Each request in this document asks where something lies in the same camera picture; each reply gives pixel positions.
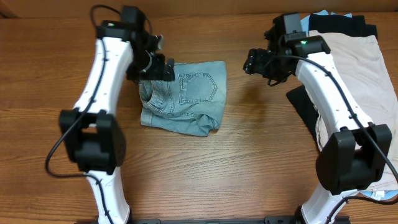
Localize light blue denim jeans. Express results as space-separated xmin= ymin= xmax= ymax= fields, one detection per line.
xmin=139 ymin=61 xmax=227 ymax=136

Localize beige folded garment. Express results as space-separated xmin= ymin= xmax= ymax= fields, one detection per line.
xmin=307 ymin=29 xmax=398 ymax=192

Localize black folded garment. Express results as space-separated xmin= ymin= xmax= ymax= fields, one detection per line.
xmin=286 ymin=10 xmax=378 ymax=140

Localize light blue folded garment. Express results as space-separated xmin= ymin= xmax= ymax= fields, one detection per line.
xmin=287 ymin=10 xmax=397 ymax=200

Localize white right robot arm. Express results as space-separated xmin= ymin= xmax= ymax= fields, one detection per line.
xmin=243 ymin=32 xmax=392 ymax=223

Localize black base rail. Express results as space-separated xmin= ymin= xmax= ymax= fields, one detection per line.
xmin=124 ymin=211 xmax=352 ymax=224

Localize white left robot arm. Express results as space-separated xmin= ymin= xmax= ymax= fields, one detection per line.
xmin=55 ymin=20 xmax=175 ymax=223

